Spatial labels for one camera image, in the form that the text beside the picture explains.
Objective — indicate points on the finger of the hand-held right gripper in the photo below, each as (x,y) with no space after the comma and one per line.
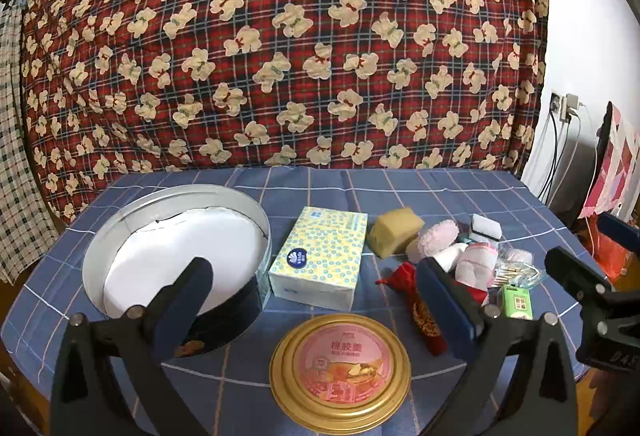
(575,268)
(620,228)

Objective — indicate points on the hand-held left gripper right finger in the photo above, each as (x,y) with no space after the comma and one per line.
(450,311)

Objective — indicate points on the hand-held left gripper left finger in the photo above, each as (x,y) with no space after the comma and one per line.
(172,316)

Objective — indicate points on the red embroidered pouch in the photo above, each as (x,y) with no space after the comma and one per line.
(420,316)

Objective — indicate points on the white towel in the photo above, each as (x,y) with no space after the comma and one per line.
(449,257)

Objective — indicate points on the pink fluffy cloth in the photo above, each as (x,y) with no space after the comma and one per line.
(435,236)

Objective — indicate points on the teal sponge packet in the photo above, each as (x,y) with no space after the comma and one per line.
(465,235)

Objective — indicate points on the clear round container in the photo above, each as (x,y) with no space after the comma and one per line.
(175,236)

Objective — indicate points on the white sponge with dark layer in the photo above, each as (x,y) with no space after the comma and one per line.
(487,227)

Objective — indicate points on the orange plastic bag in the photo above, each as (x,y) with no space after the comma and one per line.
(612,251)

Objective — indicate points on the clear bag of cotton swabs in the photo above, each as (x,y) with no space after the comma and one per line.
(515,266)

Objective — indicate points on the small green box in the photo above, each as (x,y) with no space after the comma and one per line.
(517,303)

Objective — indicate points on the black panel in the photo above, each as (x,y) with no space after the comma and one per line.
(605,141)

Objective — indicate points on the yellow sponge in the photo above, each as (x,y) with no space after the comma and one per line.
(395,231)

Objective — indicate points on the gold round lid, pink label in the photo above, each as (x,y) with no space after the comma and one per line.
(340,366)

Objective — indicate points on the blue plaid tablecloth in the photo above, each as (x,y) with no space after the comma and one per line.
(400,193)

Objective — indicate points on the white charger plug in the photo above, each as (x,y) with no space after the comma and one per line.
(570,107)

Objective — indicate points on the yellow patterned tissue pack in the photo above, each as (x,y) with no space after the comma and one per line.
(320,256)

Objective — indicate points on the beige checkered cloth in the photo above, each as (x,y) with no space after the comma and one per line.
(20,166)

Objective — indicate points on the red plaid bear-print blanket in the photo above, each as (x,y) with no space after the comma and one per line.
(300,66)

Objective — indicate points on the wall socket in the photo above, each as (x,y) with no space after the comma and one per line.
(555,102)

